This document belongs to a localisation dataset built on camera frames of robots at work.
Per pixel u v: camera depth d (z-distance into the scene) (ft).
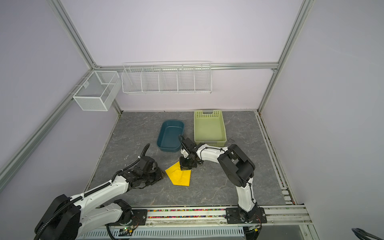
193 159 2.32
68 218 1.31
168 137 3.54
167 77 3.33
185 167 2.69
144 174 2.25
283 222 2.40
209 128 3.45
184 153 2.87
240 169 1.65
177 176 2.85
